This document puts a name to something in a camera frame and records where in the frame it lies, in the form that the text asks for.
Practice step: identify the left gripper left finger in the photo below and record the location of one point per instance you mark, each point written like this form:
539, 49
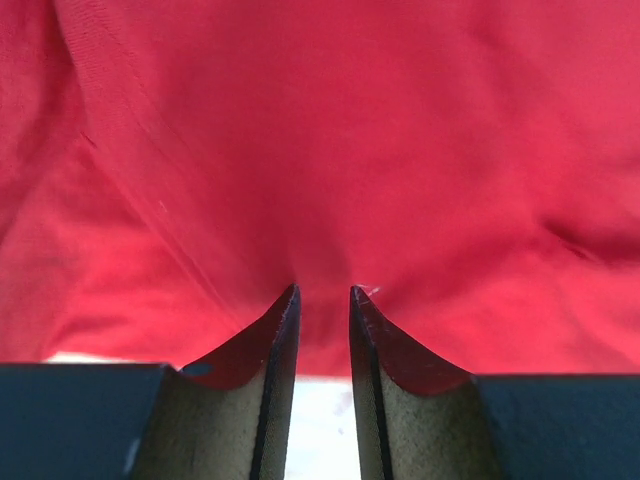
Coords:
227, 414

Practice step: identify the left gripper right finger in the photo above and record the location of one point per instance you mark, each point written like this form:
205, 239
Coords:
417, 415

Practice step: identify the red t shirt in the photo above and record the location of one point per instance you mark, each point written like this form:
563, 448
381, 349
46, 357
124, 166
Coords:
168, 168

